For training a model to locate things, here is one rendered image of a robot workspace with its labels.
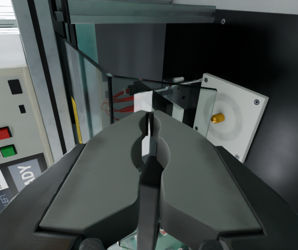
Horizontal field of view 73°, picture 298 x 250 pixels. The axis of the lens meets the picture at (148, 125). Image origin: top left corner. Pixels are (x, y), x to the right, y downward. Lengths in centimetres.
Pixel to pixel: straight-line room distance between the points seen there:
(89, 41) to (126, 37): 21
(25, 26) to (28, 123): 17
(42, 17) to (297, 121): 41
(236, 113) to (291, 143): 10
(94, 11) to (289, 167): 40
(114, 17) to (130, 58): 22
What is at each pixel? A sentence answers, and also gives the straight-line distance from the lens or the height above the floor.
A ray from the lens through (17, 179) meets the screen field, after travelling 49.
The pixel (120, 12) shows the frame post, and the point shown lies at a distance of 36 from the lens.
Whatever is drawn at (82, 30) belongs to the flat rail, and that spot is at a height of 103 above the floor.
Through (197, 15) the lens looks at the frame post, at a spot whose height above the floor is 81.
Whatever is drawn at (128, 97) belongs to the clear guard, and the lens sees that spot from 16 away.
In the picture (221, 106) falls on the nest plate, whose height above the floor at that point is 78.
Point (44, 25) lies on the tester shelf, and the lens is 35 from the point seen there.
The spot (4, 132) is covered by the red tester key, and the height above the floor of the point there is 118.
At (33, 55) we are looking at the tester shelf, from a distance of 35.
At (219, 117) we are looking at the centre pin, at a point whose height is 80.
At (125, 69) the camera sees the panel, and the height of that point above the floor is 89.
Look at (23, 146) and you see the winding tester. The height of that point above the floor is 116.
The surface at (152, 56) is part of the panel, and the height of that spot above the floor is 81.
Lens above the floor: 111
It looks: 27 degrees down
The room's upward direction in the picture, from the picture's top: 105 degrees counter-clockwise
